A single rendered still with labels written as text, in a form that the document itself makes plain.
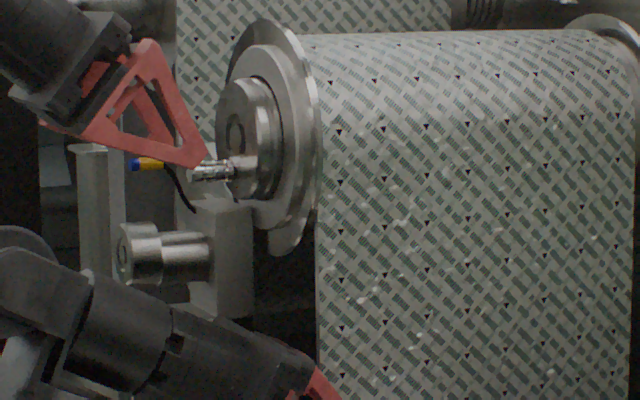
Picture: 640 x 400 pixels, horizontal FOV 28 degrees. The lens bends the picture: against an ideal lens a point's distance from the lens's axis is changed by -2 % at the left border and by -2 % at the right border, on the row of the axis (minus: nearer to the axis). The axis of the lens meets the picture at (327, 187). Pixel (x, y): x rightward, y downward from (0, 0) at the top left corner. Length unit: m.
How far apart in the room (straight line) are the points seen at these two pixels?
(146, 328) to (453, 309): 0.21
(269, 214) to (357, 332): 0.09
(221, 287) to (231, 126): 0.10
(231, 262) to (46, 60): 0.19
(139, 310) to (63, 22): 0.17
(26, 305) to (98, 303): 0.05
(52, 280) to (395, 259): 0.23
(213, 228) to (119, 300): 0.13
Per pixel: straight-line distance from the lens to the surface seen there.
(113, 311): 0.72
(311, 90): 0.76
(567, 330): 0.89
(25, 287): 0.68
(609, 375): 0.92
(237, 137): 0.82
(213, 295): 0.84
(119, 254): 0.85
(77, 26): 0.76
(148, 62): 0.74
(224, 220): 0.83
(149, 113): 0.83
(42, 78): 0.76
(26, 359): 0.71
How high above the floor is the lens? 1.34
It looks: 8 degrees down
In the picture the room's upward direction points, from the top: 1 degrees counter-clockwise
